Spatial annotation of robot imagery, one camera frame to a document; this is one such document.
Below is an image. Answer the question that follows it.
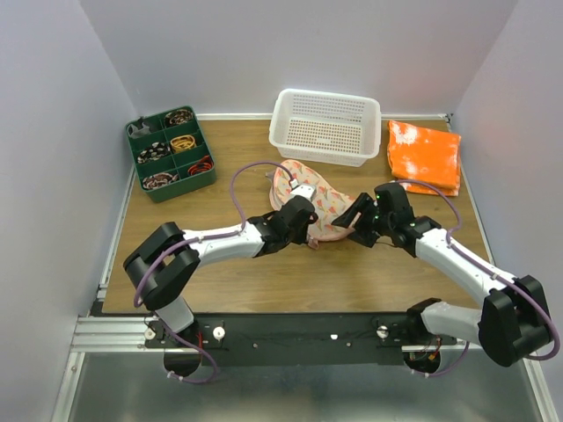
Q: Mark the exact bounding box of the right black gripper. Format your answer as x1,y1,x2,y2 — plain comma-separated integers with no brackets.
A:
332,192,393,249

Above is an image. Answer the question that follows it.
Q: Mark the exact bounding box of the pink floral laundry bag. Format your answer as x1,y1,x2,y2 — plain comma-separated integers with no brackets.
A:
263,158,357,251

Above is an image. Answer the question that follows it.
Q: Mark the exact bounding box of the orange white cloth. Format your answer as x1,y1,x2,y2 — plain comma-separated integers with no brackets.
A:
387,120,462,197

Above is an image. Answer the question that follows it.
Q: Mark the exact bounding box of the white plastic basket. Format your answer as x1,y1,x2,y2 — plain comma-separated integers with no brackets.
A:
268,89,382,167

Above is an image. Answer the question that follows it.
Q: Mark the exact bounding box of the green compartment tray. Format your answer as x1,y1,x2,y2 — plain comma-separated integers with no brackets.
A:
125,105,216,203

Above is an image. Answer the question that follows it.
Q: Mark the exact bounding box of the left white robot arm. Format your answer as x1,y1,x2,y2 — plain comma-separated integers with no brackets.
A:
123,196,318,347

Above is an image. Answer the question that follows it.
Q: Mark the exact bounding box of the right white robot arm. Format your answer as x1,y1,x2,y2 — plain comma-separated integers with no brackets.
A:
333,182,561,367

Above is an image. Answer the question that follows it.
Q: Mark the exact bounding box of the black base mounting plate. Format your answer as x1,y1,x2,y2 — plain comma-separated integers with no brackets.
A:
144,311,467,368

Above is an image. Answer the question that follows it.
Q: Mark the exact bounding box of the black floral scrunchie bottom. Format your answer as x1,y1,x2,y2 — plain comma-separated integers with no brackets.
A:
141,172,179,191

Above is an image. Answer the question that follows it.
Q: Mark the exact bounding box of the black floral scrunchie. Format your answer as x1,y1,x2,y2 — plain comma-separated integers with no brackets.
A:
164,108,194,127
141,172,179,191

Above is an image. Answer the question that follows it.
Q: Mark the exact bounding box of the black white dotted scrunchie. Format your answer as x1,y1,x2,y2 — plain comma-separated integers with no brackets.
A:
136,142,172,164

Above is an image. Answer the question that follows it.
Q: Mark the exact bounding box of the black floral scrunchie top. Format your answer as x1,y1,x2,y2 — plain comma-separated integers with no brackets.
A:
164,108,194,127

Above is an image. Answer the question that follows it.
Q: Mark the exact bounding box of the grey item in tray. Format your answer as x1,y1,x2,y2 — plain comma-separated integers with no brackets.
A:
126,117,152,139

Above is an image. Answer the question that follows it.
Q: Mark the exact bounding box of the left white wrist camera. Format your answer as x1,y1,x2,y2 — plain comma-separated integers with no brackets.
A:
289,184,317,202

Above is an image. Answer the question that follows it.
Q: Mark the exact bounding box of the orange black hair tie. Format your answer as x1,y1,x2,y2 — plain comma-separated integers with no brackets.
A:
187,156,215,176

